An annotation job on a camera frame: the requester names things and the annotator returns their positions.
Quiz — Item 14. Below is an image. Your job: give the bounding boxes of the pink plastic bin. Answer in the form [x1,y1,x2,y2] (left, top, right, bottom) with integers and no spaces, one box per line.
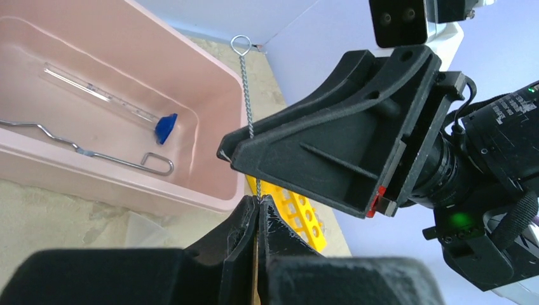
[1,1,246,215]

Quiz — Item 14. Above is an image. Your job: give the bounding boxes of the yellow test tube rack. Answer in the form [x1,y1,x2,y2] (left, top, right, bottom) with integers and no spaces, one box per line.
[246,175,327,252]

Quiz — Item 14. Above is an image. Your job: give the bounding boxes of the clear plastic funnel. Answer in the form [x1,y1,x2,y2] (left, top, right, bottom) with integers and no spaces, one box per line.
[124,211,170,248]

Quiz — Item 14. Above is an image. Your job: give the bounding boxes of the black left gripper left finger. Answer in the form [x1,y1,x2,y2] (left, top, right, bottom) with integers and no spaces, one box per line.
[1,196,258,304]

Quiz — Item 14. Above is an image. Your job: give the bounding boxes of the metal crucible tongs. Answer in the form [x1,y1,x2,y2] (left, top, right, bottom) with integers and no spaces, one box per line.
[1,119,175,176]

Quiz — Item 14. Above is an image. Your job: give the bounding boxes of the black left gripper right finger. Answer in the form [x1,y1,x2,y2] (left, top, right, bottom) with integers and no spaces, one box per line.
[257,196,445,304]

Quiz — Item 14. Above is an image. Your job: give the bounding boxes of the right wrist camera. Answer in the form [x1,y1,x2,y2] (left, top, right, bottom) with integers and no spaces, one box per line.
[368,0,496,61]

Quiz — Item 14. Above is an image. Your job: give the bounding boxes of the wire test tube brush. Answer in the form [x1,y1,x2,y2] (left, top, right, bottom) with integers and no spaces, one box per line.
[229,34,264,201]

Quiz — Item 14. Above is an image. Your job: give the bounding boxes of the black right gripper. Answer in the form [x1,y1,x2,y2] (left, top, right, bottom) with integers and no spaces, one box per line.
[217,45,477,218]

